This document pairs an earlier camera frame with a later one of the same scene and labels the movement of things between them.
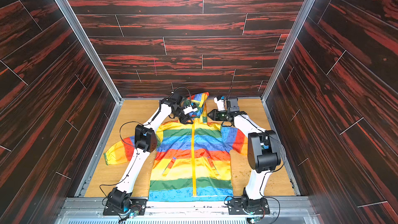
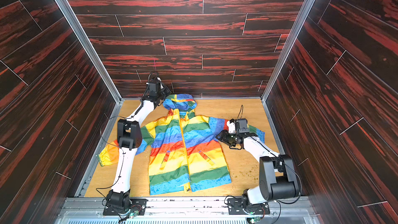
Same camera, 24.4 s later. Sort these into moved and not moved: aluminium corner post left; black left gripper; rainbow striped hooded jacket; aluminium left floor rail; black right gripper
Moved: black left gripper; rainbow striped hooded jacket; black right gripper
Not moved: aluminium left floor rail; aluminium corner post left
